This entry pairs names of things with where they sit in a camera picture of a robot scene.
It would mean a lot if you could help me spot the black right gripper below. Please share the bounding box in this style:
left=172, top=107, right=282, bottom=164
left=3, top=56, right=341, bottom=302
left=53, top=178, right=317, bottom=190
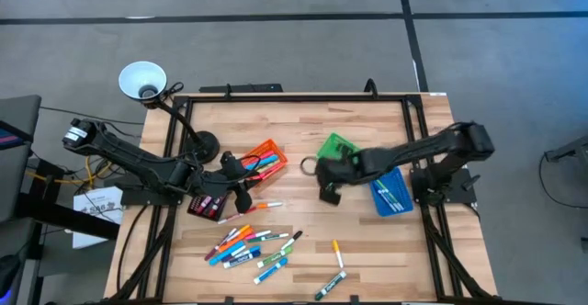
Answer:
left=316, top=151, right=368, bottom=205

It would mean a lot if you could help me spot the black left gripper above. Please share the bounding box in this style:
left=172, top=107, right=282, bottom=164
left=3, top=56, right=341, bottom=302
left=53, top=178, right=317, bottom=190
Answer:
left=201, top=152, right=264, bottom=213

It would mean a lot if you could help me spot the coral red highlighter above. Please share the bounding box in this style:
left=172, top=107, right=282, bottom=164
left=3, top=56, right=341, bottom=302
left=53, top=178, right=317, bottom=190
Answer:
left=254, top=164, right=286, bottom=181

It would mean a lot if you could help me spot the pink highlighter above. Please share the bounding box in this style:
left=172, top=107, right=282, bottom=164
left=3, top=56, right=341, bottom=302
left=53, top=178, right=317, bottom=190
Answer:
left=247, top=151, right=276, bottom=166

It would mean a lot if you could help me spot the light blue highlighter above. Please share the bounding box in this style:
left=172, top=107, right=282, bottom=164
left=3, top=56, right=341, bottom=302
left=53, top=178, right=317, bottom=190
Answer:
left=252, top=155, right=280, bottom=171

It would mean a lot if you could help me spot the orange plastic basket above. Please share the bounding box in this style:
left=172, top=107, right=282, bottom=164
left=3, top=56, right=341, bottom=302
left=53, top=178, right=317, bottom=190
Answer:
left=241, top=138, right=289, bottom=183

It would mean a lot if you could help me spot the green plastic basket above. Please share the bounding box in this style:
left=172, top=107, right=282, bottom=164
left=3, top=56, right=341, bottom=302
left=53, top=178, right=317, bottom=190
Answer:
left=315, top=132, right=362, bottom=162

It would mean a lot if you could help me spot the red thin marker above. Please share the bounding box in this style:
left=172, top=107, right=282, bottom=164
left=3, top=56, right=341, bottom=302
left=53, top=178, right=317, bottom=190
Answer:
left=218, top=206, right=258, bottom=226

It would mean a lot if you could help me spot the blue plastic basket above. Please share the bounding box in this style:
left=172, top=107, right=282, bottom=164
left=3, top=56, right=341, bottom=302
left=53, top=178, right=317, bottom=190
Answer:
left=369, top=166, right=414, bottom=218

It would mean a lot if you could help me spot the pink cap white marker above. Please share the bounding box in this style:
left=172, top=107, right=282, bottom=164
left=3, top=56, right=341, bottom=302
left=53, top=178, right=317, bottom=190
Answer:
left=243, top=230, right=273, bottom=242

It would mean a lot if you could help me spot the dark green thin marker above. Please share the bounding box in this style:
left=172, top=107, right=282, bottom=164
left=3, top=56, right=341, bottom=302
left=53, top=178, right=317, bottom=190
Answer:
left=247, top=233, right=290, bottom=244

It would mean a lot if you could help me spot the orange highlighter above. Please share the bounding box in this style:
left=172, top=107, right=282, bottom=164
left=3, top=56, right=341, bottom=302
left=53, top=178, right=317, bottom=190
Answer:
left=218, top=228, right=254, bottom=254

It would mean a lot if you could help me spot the black cap white marker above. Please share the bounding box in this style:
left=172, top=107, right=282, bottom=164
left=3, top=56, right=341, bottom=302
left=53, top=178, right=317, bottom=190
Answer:
left=279, top=230, right=304, bottom=251

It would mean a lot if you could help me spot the blue cap white marker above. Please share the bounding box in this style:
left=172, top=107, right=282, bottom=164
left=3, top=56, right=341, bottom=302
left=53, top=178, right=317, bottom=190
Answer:
left=228, top=244, right=262, bottom=263

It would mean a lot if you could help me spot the dark blue Expo marker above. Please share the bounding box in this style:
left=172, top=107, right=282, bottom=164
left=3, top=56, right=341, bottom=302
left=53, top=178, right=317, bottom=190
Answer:
left=222, top=251, right=263, bottom=270

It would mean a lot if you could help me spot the light green Expo marker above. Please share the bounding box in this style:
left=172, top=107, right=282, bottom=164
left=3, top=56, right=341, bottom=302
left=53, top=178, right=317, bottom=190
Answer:
left=255, top=245, right=295, bottom=270

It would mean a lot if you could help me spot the teal Expo marker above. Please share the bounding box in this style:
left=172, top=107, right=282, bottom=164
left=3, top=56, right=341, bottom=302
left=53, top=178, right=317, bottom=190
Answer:
left=253, top=256, right=289, bottom=286

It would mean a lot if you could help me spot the dark green Expo marker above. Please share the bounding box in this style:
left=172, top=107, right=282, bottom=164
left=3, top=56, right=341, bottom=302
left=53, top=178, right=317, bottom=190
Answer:
left=313, top=269, right=349, bottom=301

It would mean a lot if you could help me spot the black plastic basket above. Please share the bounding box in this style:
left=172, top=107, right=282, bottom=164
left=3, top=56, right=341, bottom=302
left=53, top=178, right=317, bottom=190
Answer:
left=187, top=193, right=231, bottom=222

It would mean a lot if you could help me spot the black power strip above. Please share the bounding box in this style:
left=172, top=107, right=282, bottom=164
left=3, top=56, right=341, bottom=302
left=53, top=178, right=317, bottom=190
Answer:
left=198, top=83, right=285, bottom=95

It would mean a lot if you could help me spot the white printed paper sheet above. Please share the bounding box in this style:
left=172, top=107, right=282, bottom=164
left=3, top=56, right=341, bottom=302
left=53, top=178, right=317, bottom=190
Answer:
left=72, top=185, right=124, bottom=250

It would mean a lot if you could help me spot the black stand beam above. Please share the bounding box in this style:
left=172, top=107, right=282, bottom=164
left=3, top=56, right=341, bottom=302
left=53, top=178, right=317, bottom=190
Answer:
left=17, top=157, right=121, bottom=241

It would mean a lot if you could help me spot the grey chair base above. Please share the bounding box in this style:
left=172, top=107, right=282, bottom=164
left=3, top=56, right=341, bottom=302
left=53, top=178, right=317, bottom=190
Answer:
left=544, top=134, right=588, bottom=164

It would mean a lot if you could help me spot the dark grey chair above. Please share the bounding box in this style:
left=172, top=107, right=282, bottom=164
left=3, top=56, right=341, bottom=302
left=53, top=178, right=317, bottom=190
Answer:
left=0, top=94, right=42, bottom=226

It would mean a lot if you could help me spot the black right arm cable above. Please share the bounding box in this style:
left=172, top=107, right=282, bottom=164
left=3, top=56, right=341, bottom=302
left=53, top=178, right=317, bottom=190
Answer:
left=300, top=156, right=318, bottom=176

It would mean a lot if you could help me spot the yellow cable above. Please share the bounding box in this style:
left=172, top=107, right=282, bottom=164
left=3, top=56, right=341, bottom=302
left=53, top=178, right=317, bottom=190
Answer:
left=27, top=155, right=111, bottom=191

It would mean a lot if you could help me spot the black floor cable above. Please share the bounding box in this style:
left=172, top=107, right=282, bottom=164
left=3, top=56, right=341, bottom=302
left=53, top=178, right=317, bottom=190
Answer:
left=537, top=152, right=588, bottom=210
left=40, top=106, right=146, bottom=126

